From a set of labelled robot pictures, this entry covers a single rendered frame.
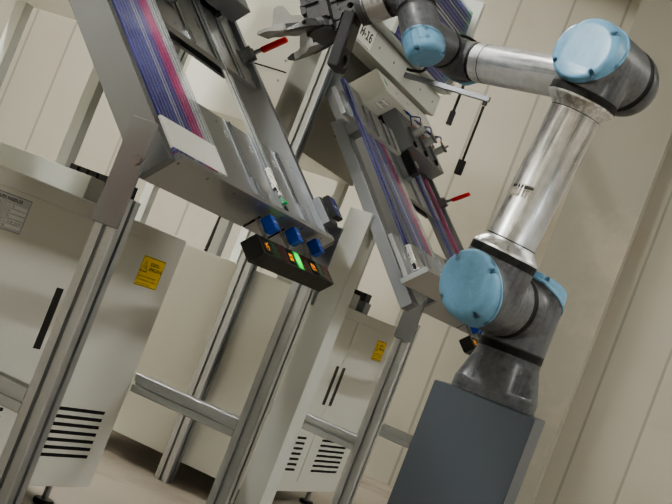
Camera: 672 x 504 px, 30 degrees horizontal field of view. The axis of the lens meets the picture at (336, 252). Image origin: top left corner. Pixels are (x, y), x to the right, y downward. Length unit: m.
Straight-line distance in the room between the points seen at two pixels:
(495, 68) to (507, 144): 3.06
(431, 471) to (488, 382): 0.18
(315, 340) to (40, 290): 0.74
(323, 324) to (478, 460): 0.81
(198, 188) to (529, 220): 0.54
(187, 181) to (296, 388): 0.91
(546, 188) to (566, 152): 0.07
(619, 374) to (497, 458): 3.15
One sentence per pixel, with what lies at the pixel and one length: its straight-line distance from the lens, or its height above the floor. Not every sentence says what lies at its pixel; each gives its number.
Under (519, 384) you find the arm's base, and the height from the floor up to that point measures 0.59.
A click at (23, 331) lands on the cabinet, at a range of 2.34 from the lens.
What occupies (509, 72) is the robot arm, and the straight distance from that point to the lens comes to 2.33.
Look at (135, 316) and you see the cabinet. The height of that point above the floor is 0.44.
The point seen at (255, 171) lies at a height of 0.78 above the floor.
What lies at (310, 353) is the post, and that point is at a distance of 2.82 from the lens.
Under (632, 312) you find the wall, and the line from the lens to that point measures 5.25.
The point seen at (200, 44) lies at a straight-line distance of 2.47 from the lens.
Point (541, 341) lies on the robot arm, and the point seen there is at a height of 0.67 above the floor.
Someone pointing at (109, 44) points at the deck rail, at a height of 0.86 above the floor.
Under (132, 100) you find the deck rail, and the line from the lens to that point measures 1.99.
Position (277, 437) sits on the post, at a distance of 2.83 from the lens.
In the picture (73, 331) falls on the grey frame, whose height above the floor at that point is 0.43.
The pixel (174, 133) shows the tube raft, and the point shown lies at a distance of 2.01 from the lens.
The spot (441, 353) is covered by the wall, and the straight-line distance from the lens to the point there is 5.31.
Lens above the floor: 0.59
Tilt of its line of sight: 3 degrees up
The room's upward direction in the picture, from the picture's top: 21 degrees clockwise
